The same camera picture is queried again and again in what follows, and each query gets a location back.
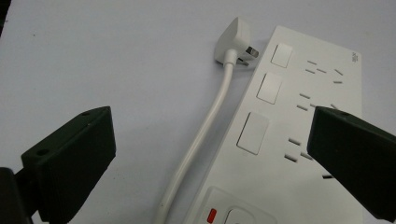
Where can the white power strip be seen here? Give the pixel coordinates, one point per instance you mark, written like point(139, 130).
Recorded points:
point(280, 149)

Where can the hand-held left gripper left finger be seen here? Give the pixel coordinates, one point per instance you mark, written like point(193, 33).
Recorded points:
point(71, 161)

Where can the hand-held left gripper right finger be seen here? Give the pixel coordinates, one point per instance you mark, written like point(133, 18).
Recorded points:
point(355, 155)

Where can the white power plug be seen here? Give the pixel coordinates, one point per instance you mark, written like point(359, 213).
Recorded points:
point(235, 40)

